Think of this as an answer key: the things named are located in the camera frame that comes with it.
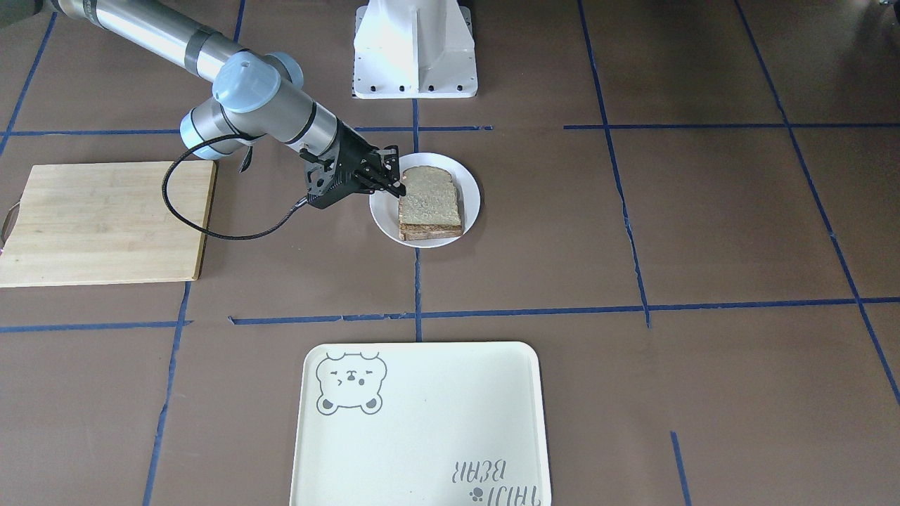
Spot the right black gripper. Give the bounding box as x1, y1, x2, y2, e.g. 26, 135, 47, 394
303, 122, 407, 210

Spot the white round plate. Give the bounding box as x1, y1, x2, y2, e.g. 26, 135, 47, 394
369, 153, 482, 249

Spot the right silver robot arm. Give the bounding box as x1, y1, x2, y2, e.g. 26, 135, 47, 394
52, 1, 406, 209

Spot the cream bear tray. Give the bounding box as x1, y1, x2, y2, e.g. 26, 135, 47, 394
289, 342, 553, 505

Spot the wooden cutting board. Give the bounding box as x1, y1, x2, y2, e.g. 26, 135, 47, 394
1, 160, 217, 288

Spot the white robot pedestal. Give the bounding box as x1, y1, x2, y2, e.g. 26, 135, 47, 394
352, 1, 479, 100

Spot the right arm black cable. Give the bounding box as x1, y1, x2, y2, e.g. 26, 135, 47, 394
162, 134, 313, 241

